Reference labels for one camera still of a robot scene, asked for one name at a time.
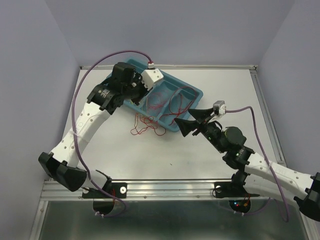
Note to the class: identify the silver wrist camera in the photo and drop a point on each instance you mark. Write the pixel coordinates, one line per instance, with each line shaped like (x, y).
(151, 77)
(219, 108)

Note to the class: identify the aluminium front mounting rail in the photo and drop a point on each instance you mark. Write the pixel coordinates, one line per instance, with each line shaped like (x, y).
(143, 190)

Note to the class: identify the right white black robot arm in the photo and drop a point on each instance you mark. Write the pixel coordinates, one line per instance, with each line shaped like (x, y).
(256, 174)

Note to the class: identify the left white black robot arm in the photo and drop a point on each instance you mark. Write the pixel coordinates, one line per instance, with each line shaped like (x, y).
(64, 163)

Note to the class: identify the teal plastic compartment tray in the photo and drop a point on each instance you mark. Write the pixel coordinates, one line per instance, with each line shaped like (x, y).
(169, 99)

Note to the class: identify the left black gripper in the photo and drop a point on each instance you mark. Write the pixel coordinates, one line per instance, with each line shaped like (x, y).
(138, 78)

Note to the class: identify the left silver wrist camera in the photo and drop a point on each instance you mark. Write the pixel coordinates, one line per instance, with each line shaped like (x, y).
(151, 77)

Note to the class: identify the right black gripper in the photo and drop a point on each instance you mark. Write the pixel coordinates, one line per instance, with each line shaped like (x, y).
(186, 126)

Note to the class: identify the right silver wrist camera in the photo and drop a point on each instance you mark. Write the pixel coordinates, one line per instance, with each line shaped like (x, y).
(219, 108)

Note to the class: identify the aluminium table edge frame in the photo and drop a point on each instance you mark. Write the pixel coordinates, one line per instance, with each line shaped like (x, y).
(237, 87)

